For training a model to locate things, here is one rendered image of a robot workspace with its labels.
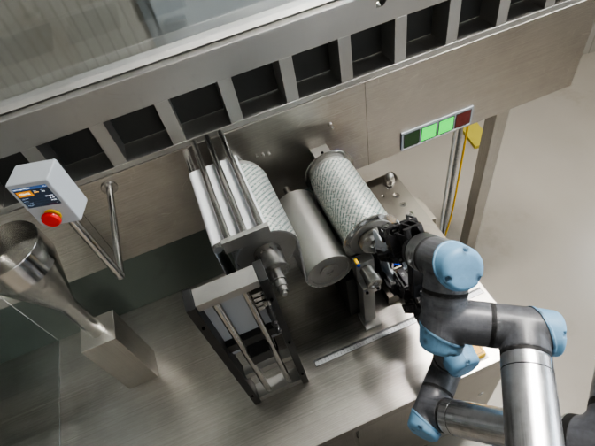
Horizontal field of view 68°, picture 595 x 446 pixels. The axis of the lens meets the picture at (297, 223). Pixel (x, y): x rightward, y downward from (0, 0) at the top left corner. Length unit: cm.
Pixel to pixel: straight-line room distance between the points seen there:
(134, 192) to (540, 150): 264
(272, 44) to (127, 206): 56
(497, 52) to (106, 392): 150
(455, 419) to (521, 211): 196
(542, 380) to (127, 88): 94
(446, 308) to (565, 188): 235
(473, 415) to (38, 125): 109
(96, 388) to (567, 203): 255
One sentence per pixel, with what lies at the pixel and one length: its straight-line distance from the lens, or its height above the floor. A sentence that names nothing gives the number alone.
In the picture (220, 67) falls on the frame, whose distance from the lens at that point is 106.
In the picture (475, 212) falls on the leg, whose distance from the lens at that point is 229.
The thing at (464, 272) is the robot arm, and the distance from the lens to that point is 74.
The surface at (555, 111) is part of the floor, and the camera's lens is 360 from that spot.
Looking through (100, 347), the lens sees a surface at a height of 116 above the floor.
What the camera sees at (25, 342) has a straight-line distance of 151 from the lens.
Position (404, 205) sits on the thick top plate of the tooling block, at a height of 102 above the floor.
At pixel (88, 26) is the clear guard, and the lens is 83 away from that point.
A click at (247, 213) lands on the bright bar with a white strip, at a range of 93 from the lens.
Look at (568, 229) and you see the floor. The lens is 285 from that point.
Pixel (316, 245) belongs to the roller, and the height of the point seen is 123.
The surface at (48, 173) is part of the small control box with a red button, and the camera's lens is 78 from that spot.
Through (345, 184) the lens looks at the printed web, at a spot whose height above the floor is 131.
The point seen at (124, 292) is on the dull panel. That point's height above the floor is 100.
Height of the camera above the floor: 211
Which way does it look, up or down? 50 degrees down
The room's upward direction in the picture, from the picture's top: 14 degrees counter-clockwise
